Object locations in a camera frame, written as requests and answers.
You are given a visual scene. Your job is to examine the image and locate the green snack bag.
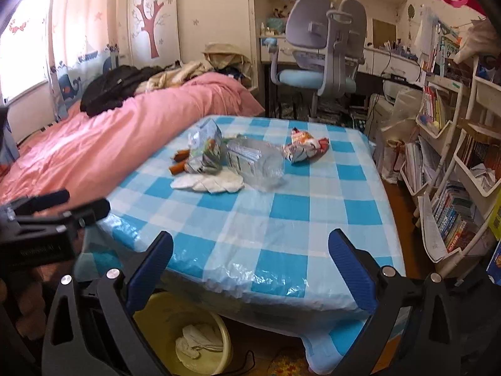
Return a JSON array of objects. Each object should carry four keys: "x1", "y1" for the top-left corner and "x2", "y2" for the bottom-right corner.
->
[{"x1": 185, "y1": 119, "x2": 223, "y2": 175}]

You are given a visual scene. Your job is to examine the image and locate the white tissue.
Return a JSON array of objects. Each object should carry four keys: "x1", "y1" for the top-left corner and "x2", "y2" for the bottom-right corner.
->
[{"x1": 171, "y1": 167, "x2": 245, "y2": 194}]

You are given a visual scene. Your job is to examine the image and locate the clear plastic bottle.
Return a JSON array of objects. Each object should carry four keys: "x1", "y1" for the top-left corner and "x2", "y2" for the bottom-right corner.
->
[{"x1": 226, "y1": 136, "x2": 284, "y2": 191}]

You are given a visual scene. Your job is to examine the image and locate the orange white snack wrapper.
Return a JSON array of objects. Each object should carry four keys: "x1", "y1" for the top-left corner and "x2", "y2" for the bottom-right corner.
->
[{"x1": 282, "y1": 127, "x2": 330, "y2": 164}]

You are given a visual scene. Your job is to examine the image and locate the pink duvet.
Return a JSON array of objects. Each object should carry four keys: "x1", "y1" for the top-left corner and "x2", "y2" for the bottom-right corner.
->
[{"x1": 1, "y1": 72, "x2": 264, "y2": 208}]

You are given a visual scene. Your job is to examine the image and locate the yellow plastic basin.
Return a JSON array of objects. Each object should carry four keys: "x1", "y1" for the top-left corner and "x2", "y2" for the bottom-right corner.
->
[{"x1": 133, "y1": 292, "x2": 233, "y2": 375}]

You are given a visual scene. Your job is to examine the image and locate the black clothes pile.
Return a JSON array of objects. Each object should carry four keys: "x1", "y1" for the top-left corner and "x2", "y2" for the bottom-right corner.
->
[{"x1": 80, "y1": 65, "x2": 164, "y2": 117}]

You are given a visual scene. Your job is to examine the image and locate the white book rack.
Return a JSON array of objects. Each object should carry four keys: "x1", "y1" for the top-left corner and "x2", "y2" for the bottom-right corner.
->
[{"x1": 414, "y1": 55, "x2": 500, "y2": 278}]

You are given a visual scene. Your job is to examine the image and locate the beige clothes pile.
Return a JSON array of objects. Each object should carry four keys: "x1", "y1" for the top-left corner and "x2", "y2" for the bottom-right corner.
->
[{"x1": 134, "y1": 60, "x2": 214, "y2": 96}]

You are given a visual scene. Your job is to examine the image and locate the blue checkered tablecloth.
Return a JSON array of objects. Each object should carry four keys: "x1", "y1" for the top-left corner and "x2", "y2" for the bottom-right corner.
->
[{"x1": 75, "y1": 116, "x2": 404, "y2": 374}]

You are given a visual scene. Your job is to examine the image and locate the beige bag on bed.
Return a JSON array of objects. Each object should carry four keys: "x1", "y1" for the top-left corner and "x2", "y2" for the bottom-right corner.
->
[{"x1": 203, "y1": 43, "x2": 253, "y2": 79}]

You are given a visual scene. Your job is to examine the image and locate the grey blue desk chair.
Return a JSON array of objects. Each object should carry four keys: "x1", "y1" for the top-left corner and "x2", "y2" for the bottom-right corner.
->
[{"x1": 262, "y1": 0, "x2": 367, "y2": 122}]

